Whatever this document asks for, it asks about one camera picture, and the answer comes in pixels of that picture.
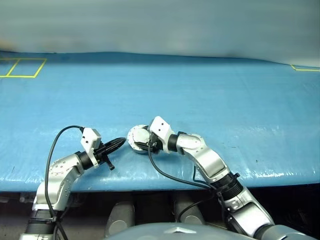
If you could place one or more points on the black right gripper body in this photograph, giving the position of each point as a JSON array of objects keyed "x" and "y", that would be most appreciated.
[{"x": 155, "y": 145}]

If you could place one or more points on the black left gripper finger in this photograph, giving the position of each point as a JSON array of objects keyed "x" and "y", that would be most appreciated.
[
  {"x": 115, "y": 148},
  {"x": 116, "y": 142}
]

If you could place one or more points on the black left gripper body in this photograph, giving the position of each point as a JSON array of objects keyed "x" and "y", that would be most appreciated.
[{"x": 101, "y": 153}]

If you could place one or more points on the round grey hinged motor lid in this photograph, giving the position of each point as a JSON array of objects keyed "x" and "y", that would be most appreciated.
[{"x": 137, "y": 135}]

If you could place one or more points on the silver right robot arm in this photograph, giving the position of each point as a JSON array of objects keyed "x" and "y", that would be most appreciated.
[{"x": 210, "y": 160}]

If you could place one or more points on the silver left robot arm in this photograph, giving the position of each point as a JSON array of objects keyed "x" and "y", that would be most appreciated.
[{"x": 58, "y": 177}]

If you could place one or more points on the blue plastic table cover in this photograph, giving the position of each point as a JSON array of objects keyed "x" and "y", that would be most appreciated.
[{"x": 175, "y": 95}]

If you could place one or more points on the dark grey rounded cylinder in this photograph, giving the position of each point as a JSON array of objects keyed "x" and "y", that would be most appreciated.
[
  {"x": 188, "y": 212},
  {"x": 120, "y": 217}
]

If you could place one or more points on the grey-blue robot torso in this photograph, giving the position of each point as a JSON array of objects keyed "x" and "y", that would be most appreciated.
[{"x": 162, "y": 233}]

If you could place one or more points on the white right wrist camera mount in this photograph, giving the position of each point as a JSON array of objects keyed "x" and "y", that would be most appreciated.
[{"x": 161, "y": 130}]

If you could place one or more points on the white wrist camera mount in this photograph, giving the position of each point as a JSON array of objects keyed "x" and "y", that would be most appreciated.
[
  {"x": 161, "y": 130},
  {"x": 88, "y": 138}
]

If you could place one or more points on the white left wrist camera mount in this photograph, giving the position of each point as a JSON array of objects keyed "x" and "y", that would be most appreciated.
[{"x": 88, "y": 138}]

